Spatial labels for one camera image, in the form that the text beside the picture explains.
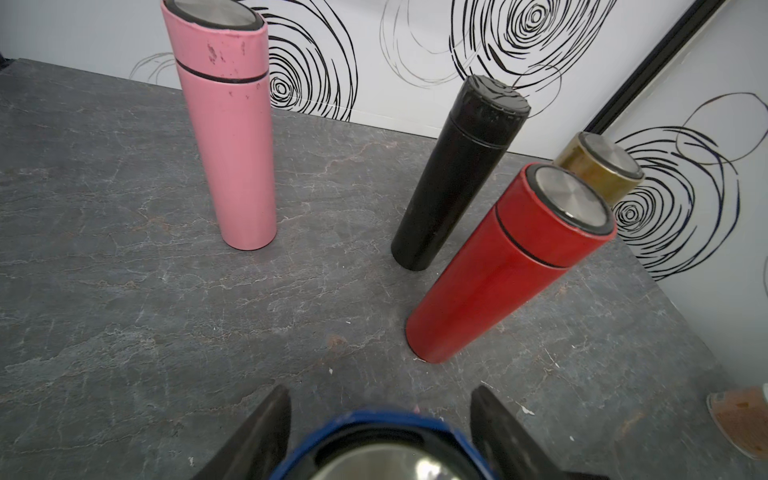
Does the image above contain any blue thermos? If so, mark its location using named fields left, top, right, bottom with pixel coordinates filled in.
left=270, top=408, right=494, bottom=479

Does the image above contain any gold thermos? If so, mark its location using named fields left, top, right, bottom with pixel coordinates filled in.
left=553, top=131, right=645, bottom=207

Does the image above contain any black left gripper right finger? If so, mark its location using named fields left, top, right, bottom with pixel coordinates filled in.
left=470, top=385, right=609, bottom=480

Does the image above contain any red thermos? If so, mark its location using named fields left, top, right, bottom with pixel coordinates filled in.
left=405, top=163, right=617, bottom=363

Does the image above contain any pink thermos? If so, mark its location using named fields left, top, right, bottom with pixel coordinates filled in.
left=161, top=0, right=277, bottom=251

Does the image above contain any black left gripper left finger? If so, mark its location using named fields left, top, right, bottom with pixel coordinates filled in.
left=193, top=385, right=291, bottom=480

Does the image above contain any white lid can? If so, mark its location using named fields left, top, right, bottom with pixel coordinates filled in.
left=706, top=383, right=767, bottom=460

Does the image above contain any black thermos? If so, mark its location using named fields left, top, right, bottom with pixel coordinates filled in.
left=391, top=75, right=531, bottom=271

